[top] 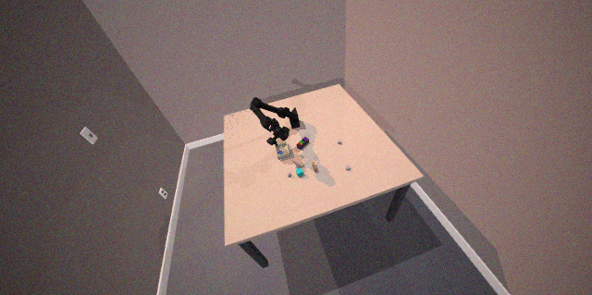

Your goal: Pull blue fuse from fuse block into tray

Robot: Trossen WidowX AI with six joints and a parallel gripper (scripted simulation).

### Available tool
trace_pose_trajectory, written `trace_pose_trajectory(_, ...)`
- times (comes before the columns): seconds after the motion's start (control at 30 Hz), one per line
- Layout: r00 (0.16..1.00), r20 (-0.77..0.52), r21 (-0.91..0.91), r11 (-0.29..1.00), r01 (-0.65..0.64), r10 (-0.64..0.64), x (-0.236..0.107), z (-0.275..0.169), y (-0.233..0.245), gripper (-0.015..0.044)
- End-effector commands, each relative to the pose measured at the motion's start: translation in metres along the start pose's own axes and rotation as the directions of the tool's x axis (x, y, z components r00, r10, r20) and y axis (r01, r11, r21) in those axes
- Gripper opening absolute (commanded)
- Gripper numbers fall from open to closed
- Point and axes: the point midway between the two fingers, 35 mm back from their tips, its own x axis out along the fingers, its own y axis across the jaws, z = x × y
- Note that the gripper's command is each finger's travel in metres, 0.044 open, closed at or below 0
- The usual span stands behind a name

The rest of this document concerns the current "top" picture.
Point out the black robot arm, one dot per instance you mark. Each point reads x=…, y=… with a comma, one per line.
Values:
x=265, y=121

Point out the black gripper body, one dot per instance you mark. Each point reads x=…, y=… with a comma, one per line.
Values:
x=273, y=141

